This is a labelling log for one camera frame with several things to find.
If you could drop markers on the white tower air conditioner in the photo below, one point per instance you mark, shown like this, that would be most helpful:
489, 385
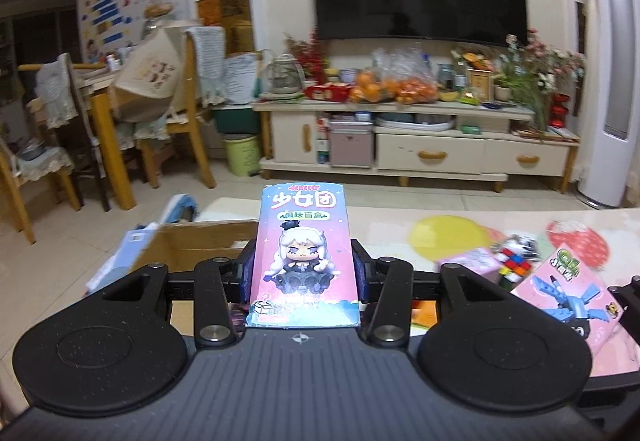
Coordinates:
612, 71

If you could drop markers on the green trash bin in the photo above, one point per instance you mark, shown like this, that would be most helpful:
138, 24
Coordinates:
241, 156

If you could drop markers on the pink metal case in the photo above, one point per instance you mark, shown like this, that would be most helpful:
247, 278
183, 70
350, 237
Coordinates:
351, 143

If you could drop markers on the silver astronaut toy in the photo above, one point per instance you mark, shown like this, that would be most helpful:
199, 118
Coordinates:
520, 242

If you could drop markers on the white oval tray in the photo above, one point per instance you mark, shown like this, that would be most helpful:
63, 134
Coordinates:
415, 123

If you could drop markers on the bunch of bananas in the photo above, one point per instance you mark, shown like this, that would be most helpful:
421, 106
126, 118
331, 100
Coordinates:
447, 97

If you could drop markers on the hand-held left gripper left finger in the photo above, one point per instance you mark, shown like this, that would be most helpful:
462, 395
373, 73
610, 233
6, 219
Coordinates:
248, 276

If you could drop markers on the wooden dining chair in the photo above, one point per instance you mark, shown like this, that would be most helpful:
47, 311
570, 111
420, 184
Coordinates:
205, 56

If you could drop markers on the glass jar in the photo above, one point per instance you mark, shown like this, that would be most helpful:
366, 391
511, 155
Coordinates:
445, 77

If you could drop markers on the cream television cabinet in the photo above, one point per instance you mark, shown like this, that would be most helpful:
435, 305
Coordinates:
440, 156

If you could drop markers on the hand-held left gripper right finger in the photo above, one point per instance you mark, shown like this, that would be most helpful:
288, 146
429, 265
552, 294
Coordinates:
359, 276

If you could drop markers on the potted spider plant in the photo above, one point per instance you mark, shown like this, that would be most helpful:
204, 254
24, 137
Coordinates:
525, 96

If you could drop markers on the glass kettle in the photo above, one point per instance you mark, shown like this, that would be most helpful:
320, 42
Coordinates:
282, 76

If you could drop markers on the wooden dining table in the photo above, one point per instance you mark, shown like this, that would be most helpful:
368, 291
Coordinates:
100, 111

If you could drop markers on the wooden picture frame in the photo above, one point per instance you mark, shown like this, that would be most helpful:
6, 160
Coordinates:
480, 83

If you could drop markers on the printed balloon tablecloth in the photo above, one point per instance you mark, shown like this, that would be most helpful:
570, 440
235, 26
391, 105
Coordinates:
450, 226

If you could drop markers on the cardboard box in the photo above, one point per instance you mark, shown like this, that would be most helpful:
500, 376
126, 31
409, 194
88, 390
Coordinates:
210, 241

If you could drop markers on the pink artificial flowers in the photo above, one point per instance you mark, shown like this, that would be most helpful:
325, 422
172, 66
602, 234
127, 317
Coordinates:
545, 56

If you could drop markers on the multicoloured puzzle cube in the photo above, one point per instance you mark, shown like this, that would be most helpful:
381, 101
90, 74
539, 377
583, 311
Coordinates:
517, 268

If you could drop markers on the red gift box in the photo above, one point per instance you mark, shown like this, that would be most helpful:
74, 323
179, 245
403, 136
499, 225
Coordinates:
327, 92

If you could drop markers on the pink box blue dragon print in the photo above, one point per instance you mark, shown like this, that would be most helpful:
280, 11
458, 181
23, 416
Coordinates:
560, 306

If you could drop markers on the plastic bag of oranges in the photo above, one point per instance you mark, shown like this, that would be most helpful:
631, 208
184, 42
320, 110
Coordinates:
370, 88
415, 88

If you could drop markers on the plain pink small box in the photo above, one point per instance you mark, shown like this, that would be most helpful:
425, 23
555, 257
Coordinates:
465, 263

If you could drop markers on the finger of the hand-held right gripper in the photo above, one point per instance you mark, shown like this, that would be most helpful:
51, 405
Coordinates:
617, 383
631, 296

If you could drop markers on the red berry branches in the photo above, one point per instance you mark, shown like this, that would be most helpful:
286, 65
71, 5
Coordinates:
305, 53

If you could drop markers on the pink doll blind box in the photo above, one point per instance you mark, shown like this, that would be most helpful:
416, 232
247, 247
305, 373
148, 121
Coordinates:
300, 231

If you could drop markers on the beige tote bag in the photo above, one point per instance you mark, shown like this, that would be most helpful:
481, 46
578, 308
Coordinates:
147, 71

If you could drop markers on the red lantern stand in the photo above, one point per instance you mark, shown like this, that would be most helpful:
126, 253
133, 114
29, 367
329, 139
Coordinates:
561, 111

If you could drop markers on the wooden chair lace cover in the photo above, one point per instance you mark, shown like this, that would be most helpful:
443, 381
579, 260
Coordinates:
52, 91

